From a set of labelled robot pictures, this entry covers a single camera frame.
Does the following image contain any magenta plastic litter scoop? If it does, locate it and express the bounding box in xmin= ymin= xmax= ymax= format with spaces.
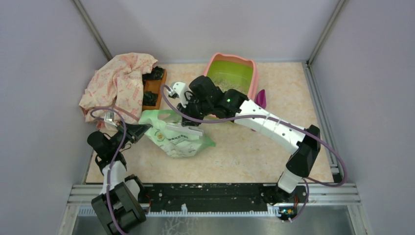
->
xmin=254 ymin=89 xmax=267 ymax=109

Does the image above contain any green cat litter bag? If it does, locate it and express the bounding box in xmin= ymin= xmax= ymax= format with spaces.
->
xmin=139 ymin=110 xmax=216 ymax=158

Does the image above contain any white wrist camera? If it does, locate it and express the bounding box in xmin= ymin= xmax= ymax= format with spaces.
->
xmin=168 ymin=82 xmax=189 ymax=108
xmin=103 ymin=111 xmax=117 ymax=127

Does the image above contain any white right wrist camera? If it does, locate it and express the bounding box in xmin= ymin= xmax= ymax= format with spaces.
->
xmin=168 ymin=82 xmax=189 ymax=108

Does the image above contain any aluminium frame rail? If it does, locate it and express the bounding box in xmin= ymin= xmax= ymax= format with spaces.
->
xmin=66 ymin=183 xmax=361 ymax=218

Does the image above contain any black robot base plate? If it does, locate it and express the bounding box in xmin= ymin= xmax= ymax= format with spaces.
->
xmin=138 ymin=183 xmax=306 ymax=212

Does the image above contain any brown wooden tray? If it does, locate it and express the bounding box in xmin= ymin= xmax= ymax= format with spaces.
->
xmin=142 ymin=66 xmax=167 ymax=111

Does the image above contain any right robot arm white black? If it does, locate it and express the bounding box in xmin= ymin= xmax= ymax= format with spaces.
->
xmin=169 ymin=75 xmax=321 ymax=202

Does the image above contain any pink green litter box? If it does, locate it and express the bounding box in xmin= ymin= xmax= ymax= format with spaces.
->
xmin=204 ymin=52 xmax=259 ymax=99

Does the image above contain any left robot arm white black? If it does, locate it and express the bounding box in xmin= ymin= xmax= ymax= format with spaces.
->
xmin=87 ymin=124 xmax=151 ymax=235

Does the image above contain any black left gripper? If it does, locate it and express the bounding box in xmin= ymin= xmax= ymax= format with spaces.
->
xmin=109 ymin=119 xmax=151 ymax=151

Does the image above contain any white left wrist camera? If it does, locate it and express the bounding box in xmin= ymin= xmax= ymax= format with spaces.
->
xmin=103 ymin=111 xmax=117 ymax=127

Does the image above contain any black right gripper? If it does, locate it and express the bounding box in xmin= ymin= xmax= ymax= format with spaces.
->
xmin=176 ymin=94 xmax=212 ymax=128

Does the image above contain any pink floral crumpled cloth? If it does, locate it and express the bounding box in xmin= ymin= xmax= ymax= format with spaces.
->
xmin=79 ymin=52 xmax=158 ymax=129

